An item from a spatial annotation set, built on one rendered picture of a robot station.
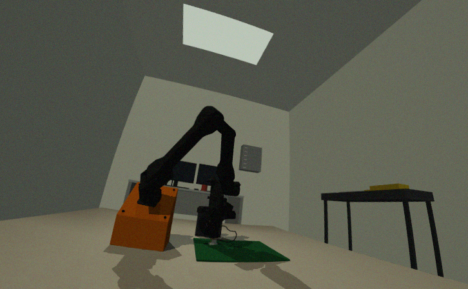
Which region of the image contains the black cable with plug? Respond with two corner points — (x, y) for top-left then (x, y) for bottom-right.
(208, 227), (237, 243)

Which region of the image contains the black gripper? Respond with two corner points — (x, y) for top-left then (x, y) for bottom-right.
(197, 194), (236, 235)

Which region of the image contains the green circuit board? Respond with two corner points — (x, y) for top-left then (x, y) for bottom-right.
(193, 238), (290, 263)

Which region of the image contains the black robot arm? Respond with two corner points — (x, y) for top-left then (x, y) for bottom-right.
(137, 106), (241, 208)

